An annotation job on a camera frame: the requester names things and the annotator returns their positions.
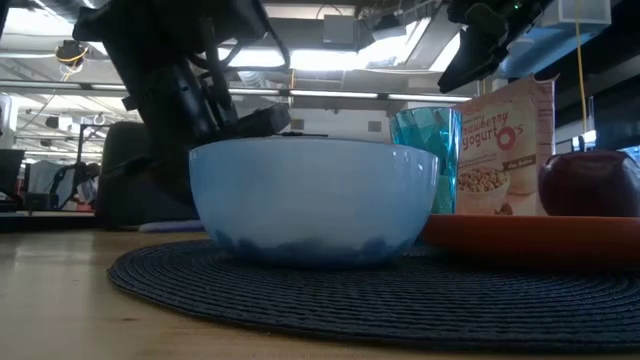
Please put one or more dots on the black toaster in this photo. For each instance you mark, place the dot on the black toaster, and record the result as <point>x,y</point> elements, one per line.
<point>112,200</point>

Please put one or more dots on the dark woven round placemat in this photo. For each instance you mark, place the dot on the dark woven round placemat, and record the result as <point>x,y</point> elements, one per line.
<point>350,305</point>

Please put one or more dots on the teal faceted tumbler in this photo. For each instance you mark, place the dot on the teal faceted tumbler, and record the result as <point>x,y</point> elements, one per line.
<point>425,135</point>

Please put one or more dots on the light blue bowl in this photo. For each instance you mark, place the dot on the light blue bowl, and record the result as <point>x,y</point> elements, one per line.
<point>310,200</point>

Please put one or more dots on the grey wall vent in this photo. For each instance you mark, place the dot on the grey wall vent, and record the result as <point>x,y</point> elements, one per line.
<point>297,124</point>
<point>375,126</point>

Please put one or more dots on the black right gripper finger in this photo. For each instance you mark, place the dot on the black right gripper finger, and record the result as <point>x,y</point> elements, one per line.
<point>470,50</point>

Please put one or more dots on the black monitor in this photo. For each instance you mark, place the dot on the black monitor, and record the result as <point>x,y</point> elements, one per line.
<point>11,170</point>

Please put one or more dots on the light purple spoon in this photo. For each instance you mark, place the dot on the light purple spoon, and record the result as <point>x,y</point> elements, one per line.
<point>170,226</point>

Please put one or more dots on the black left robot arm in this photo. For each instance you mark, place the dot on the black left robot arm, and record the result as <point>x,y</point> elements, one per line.
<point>150,30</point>

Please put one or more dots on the pink strawberry yogurt cereal box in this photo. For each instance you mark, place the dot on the pink strawberry yogurt cereal box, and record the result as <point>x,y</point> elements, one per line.
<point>500,165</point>

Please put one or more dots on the orange-red plate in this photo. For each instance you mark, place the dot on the orange-red plate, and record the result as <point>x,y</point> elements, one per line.
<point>530,240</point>

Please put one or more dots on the dark red apple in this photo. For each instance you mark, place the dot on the dark red apple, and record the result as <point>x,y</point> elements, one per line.
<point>590,185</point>

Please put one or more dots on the black rectangular frame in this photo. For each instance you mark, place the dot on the black rectangular frame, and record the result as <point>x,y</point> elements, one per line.
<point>300,134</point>

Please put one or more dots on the long ceiling light bar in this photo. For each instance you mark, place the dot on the long ceiling light bar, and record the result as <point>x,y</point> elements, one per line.
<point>330,93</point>

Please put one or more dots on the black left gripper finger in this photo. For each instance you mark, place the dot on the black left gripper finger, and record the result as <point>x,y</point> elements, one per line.
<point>260,122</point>

